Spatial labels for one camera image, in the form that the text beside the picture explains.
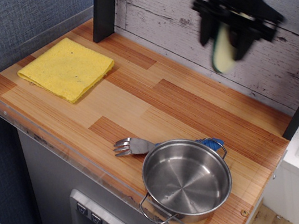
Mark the grey toy cabinet front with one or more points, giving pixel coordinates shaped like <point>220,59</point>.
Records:
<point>54,174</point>

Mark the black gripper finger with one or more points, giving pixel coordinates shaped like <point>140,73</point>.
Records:
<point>241,41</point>
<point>207,29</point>

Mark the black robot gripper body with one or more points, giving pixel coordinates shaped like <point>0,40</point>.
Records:
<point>250,18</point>

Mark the clear acrylic edge guard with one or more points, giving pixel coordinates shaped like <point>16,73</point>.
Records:
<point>170,77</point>

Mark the silver dispenser button panel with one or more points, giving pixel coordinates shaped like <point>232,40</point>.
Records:
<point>86,211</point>

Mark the blue handled metal fork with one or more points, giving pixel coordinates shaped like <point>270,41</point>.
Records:
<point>137,146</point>

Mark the toy avocado half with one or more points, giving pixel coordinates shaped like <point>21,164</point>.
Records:
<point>222,54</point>

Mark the left black upright post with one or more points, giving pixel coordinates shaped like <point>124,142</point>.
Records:
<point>103,19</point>

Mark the stainless steel pot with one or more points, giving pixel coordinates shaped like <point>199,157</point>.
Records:
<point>187,180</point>

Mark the yellow folded cloth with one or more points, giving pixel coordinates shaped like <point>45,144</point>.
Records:
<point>67,70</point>

